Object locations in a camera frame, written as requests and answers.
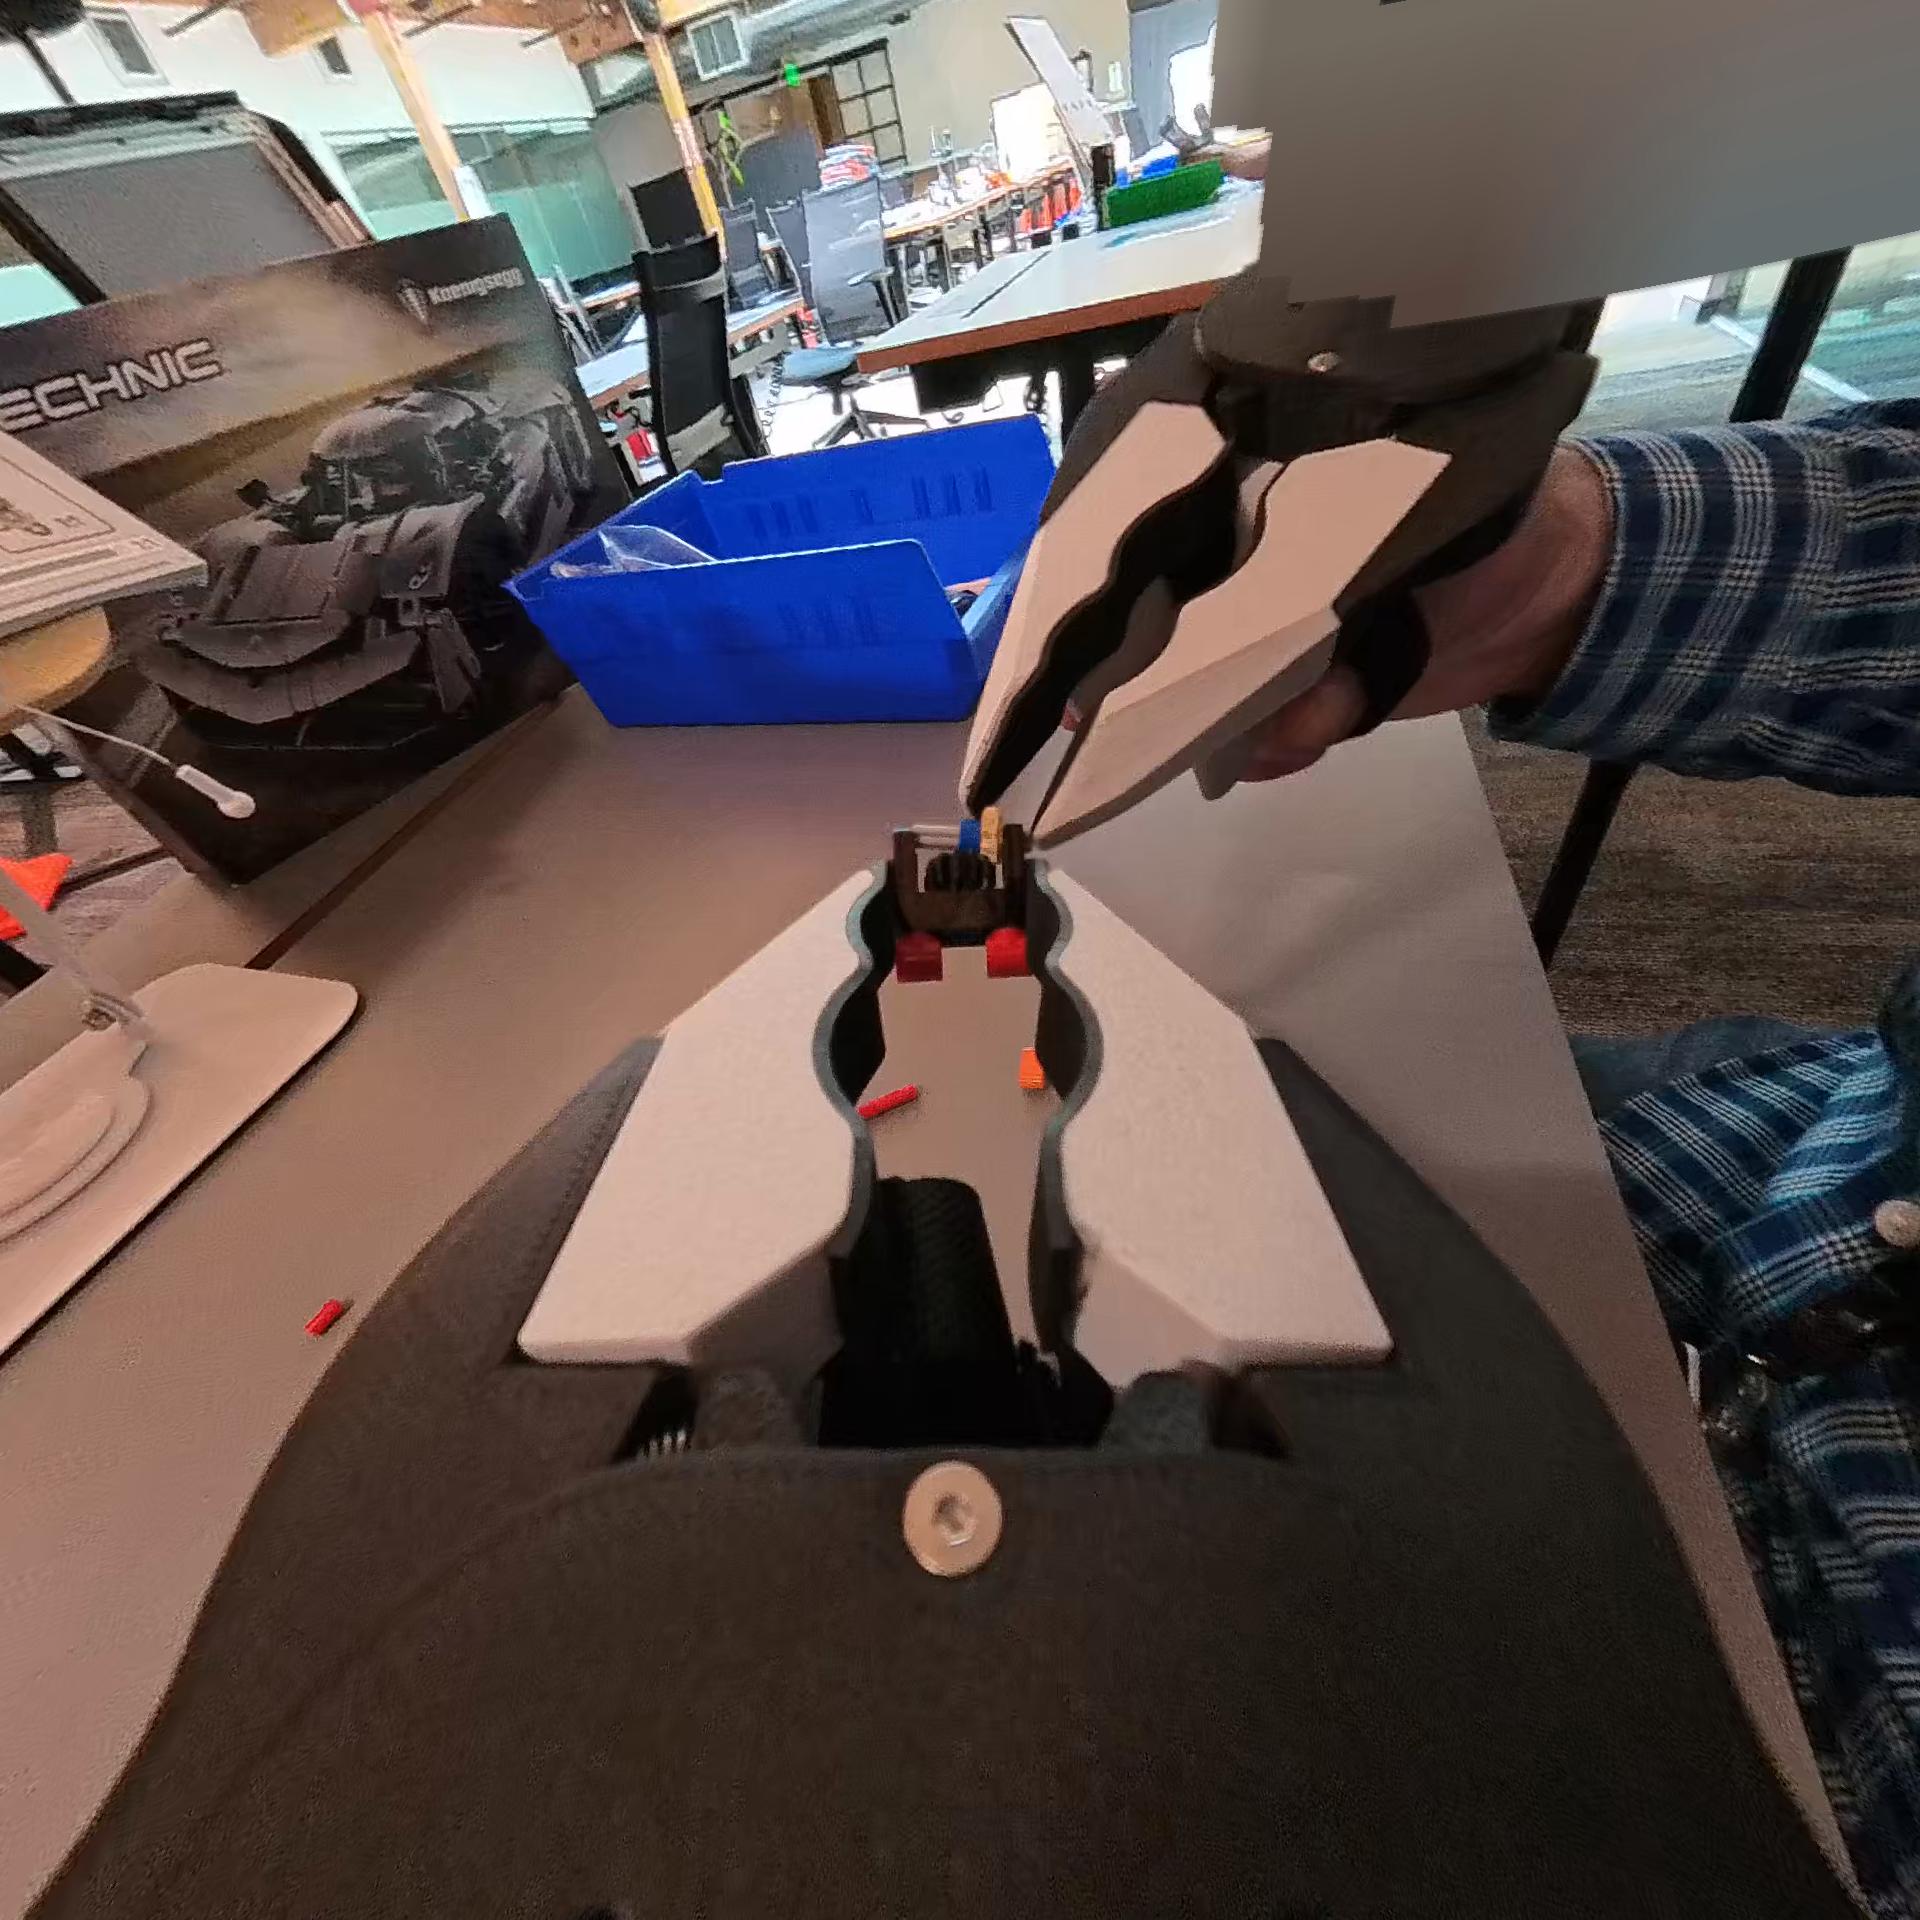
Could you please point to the background office table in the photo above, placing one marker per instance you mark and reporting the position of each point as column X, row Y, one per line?
column 1080, row 284

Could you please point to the black lego set box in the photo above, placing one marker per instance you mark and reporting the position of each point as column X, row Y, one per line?
column 345, row 524

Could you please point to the black lego gear assembly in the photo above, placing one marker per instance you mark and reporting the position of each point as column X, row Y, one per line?
column 960, row 900

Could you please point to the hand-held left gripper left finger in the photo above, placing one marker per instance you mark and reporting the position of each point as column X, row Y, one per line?
column 705, row 1185

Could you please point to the black table leg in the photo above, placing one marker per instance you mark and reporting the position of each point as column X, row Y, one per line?
column 1681, row 600

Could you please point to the blue plastic bin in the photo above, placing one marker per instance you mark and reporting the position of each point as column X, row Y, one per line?
column 779, row 629

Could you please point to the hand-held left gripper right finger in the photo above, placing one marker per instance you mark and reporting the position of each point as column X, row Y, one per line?
column 1215, row 1185

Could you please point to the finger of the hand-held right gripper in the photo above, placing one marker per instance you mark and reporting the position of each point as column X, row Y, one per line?
column 1275, row 600
column 1096, row 509

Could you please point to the person's right hand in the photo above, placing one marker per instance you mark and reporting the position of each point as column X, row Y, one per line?
column 1517, row 615

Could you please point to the dark monitor on stand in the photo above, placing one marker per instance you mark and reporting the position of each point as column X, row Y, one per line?
column 166, row 210

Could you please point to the green plastic bin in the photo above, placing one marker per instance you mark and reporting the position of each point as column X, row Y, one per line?
column 1162, row 192

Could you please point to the teal seat office chair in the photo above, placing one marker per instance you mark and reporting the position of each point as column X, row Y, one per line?
column 839, row 284

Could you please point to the person's right forearm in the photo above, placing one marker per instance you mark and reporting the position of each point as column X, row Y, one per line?
column 1757, row 600

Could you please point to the black mesh office chair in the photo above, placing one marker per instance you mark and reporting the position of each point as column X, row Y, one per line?
column 691, row 346

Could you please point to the red lego pin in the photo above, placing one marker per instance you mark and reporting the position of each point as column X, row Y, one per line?
column 887, row 1101

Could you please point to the lego instruction booklet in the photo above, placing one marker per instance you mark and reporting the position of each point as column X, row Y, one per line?
column 75, row 539

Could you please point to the red and black handheld tool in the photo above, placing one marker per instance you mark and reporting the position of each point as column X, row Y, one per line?
column 30, row 885

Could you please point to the person's plaid shirt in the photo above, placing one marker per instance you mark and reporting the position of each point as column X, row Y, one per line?
column 1799, row 1276

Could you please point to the person's blue jeans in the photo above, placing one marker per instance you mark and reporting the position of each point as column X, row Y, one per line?
column 1695, row 1050

